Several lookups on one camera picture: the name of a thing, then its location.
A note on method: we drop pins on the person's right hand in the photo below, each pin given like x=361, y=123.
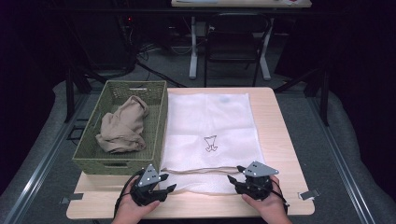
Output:
x=272, y=211

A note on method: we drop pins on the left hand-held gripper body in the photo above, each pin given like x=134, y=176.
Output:
x=146, y=193

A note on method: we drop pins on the black equipment case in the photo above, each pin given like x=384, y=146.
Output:
x=102, y=46

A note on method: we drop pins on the white mesh laundry bag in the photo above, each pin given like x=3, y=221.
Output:
x=208, y=118

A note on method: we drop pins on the black metal stand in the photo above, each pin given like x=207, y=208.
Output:
x=69, y=93
x=324, y=99

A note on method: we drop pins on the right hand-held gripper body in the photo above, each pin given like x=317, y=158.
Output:
x=258, y=186

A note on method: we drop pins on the person's left hand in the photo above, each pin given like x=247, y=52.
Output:
x=130, y=213

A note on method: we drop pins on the green woven basket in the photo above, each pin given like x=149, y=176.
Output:
x=155, y=124

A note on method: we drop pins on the metal floor rail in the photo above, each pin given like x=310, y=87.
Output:
x=339, y=155
x=46, y=161

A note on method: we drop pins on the beige garment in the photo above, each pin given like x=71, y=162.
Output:
x=123, y=127

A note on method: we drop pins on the white-legged desk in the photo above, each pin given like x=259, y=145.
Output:
x=193, y=46

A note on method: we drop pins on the grey tape strip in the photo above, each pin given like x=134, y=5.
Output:
x=73, y=197
x=308, y=194

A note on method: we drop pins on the black chair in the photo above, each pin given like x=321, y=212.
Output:
x=232, y=46

